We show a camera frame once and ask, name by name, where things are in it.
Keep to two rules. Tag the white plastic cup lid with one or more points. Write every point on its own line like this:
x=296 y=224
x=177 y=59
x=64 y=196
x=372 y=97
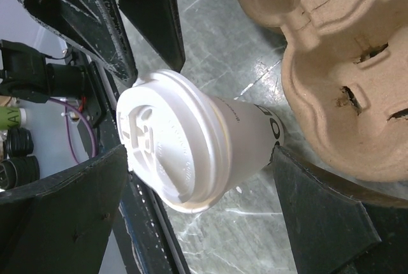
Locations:
x=176 y=140

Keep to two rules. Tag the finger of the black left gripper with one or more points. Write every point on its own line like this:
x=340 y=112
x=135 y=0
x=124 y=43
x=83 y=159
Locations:
x=92 y=26
x=158 y=22

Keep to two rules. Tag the white paper cup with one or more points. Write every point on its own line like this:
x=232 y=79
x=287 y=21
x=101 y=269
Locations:
x=253 y=132

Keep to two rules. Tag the brown pulp cup carrier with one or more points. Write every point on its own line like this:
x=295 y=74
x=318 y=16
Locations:
x=344 y=76

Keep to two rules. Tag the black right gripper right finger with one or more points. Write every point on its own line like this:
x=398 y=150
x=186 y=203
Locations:
x=335 y=225

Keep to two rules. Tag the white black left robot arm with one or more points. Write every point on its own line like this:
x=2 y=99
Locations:
x=33 y=76

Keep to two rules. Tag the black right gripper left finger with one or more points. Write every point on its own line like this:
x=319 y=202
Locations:
x=61 y=223

